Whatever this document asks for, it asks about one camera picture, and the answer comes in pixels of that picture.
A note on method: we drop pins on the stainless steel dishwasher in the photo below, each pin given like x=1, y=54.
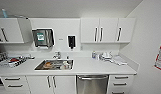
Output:
x=92, y=86

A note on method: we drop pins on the blue dish soap bottle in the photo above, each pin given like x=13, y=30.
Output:
x=94, y=55

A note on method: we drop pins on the small chrome sink knob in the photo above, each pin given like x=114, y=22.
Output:
x=67, y=57

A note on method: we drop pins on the chrome sink faucet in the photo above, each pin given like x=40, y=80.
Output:
x=57, y=55

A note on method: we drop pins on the grey paper towel dispenser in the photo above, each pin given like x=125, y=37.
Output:
x=42, y=37

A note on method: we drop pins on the white double-door base cabinet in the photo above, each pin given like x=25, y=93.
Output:
x=62, y=86

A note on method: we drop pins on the stainless steel sink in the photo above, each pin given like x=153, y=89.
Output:
x=39, y=66

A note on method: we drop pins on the dish drying rack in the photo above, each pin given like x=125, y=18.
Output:
x=11, y=60

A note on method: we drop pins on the teal bottle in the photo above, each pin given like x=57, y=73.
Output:
x=4, y=14

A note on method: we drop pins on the black wall soap dispenser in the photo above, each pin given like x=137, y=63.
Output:
x=71, y=41

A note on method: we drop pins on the large colourful wall poster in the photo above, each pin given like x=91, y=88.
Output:
x=160, y=56

